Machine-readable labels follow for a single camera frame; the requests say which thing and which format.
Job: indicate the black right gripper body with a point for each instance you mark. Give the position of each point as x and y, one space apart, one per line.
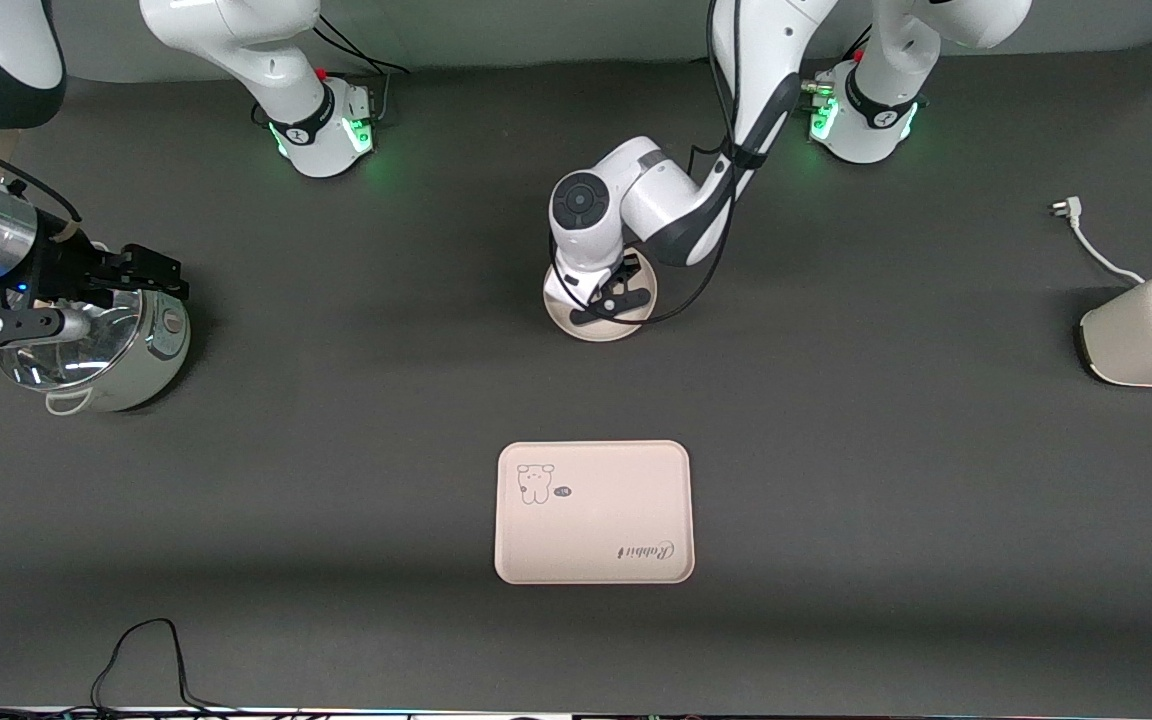
63 266

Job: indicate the round cream plate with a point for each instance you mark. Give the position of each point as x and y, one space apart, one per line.
636 325

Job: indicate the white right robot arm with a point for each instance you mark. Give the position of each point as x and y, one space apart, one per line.
236 30

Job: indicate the cream rectangular rabbit tray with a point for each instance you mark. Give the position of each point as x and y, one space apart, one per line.
596 520

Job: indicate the cream cooking pot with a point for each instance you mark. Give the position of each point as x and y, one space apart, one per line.
161 350

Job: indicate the glass pot lid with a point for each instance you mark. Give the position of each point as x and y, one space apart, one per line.
66 365

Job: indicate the cream white toaster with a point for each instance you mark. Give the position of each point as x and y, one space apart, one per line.
1146 340

